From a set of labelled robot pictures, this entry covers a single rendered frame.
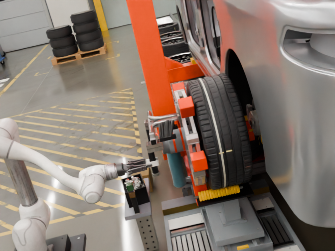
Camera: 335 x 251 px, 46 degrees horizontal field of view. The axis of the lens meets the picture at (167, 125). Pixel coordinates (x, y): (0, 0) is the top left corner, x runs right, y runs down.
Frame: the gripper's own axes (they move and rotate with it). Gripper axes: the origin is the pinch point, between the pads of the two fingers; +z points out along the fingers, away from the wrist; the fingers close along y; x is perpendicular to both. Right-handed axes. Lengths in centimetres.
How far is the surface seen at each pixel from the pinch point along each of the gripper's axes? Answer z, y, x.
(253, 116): 63, -13, 8
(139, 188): -13.5, -21.7, -26.7
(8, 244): -136, -77, -83
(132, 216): -21.0, -10.2, -39.0
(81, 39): -158, -843, -37
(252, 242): 48, 3, -67
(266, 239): 57, 2, -68
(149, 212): -10.2, -10.3, -38.9
